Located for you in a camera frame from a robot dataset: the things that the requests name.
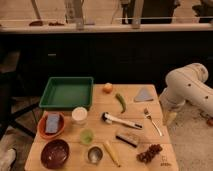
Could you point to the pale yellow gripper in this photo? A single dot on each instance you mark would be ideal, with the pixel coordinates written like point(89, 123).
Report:
point(168, 117)

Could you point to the black backed board eraser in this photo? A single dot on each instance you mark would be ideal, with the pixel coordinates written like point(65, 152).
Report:
point(129, 138)

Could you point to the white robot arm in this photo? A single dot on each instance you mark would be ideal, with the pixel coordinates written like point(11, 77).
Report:
point(186, 84)

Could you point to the small metal cup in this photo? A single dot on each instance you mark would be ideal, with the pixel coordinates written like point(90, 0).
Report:
point(95, 154)

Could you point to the green plastic cup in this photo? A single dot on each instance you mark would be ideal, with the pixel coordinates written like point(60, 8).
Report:
point(86, 136)

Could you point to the silver fork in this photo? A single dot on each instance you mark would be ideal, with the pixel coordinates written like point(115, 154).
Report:
point(148, 116)

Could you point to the grey triangular cloth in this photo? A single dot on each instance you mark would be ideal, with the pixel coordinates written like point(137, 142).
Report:
point(143, 95)

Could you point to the brown grape bunch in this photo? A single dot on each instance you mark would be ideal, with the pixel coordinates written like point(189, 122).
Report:
point(149, 154)

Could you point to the green chili pepper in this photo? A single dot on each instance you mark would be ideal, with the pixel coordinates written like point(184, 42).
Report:
point(122, 102)

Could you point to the green plastic tray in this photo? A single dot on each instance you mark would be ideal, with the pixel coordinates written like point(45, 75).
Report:
point(67, 93)

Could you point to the blue sponge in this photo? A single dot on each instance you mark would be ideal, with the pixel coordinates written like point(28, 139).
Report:
point(52, 123)

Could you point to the orange plate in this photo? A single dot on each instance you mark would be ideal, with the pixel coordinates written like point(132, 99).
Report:
point(42, 125)

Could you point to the dark red bowl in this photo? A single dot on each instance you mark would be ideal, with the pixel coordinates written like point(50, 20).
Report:
point(54, 154)

